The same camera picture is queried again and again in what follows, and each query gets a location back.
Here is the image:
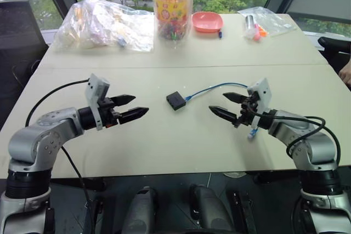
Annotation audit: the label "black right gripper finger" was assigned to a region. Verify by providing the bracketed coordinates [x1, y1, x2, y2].
[222, 92, 248, 105]
[208, 105, 238, 125]

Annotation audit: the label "clear zip bag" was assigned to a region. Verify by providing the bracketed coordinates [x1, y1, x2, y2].
[237, 6, 298, 41]

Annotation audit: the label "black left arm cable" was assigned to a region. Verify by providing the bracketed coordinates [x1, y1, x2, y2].
[26, 79, 94, 234]

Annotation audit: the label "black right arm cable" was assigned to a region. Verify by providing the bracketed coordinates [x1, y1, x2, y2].
[242, 107, 342, 164]

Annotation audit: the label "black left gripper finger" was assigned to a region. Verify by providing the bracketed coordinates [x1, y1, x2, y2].
[118, 106, 150, 125]
[112, 94, 137, 107]

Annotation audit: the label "black chair armrest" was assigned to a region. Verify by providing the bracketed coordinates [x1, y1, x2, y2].
[318, 36, 351, 68]

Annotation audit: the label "silver metal cylinder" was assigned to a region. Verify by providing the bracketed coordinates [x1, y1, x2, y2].
[245, 14, 256, 31]

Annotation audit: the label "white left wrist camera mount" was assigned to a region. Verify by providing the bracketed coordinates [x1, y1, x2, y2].
[84, 73, 111, 132]

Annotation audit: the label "large clear plastic bag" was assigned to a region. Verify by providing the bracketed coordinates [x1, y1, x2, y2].
[52, 0, 156, 53]

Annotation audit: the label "dark rounded grey shape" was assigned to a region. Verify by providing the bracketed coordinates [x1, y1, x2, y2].
[189, 184, 234, 234]
[128, 186, 159, 234]

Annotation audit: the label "small black box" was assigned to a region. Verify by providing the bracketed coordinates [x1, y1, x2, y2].
[166, 90, 188, 112]

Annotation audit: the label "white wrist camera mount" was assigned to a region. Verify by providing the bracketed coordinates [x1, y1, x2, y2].
[246, 77, 272, 131]
[84, 73, 111, 132]

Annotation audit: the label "blue Ethernet cable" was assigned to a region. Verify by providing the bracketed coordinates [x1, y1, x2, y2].
[184, 82, 260, 141]

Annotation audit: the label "tall clear jar colourful contents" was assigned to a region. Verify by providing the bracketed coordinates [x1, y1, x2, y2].
[151, 0, 196, 49]

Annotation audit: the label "pink plastic bowl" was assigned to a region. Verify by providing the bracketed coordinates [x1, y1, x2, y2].
[191, 11, 224, 33]

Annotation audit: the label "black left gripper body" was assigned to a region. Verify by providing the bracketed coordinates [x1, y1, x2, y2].
[98, 96, 123, 129]

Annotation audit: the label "black mesh chair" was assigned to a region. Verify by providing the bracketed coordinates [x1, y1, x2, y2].
[0, 0, 50, 89]

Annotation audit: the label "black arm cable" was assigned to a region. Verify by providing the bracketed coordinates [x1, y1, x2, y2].
[242, 107, 342, 164]
[26, 79, 94, 234]

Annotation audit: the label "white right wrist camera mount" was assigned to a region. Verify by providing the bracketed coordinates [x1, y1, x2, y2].
[246, 77, 272, 131]

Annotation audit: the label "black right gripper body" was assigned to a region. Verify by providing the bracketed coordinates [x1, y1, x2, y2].
[234, 93, 261, 129]

